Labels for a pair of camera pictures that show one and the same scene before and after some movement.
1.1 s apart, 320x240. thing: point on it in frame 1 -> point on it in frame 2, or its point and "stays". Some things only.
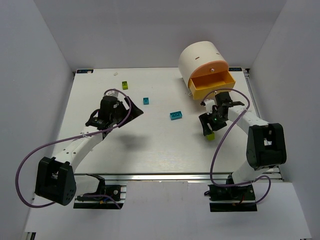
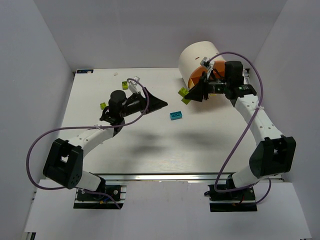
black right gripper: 213,121 -> 205,87
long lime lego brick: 210,137 -> 183,91
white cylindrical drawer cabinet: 196,54 stays
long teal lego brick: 176,115 stays
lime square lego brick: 125,85 stays
